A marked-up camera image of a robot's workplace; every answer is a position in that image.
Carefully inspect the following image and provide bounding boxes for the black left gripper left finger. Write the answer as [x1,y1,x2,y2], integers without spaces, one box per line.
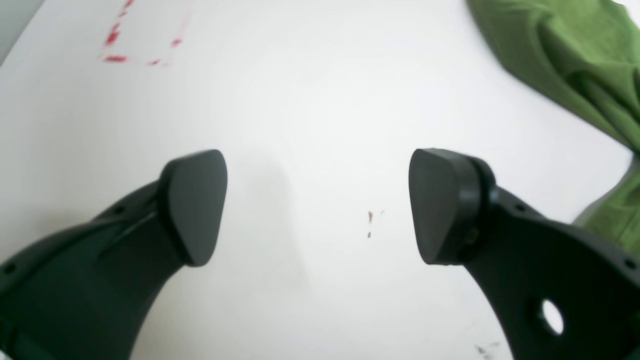
[0,149,227,360]

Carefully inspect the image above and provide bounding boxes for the green T-shirt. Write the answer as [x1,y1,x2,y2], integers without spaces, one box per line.
[467,0,640,258]

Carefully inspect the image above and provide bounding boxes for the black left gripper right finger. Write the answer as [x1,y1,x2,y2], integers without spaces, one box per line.
[407,148,640,360]

